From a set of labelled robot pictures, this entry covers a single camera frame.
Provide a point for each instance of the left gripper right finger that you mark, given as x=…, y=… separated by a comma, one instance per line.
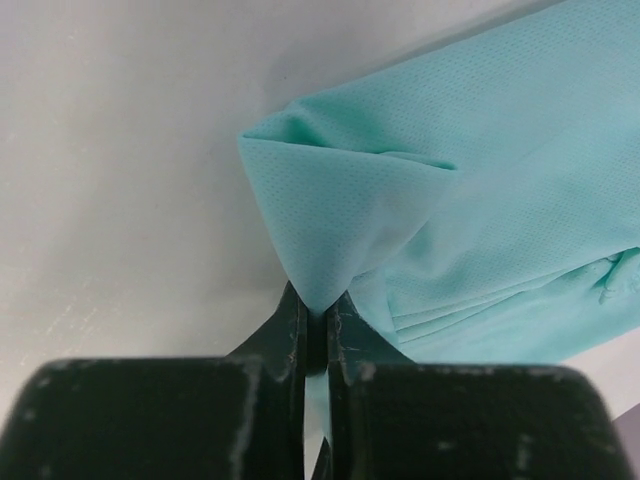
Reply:
x=393, y=418

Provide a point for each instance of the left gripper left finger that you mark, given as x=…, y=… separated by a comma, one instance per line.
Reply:
x=239, y=416

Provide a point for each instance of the teal t shirt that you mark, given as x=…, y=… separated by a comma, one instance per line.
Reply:
x=478, y=203

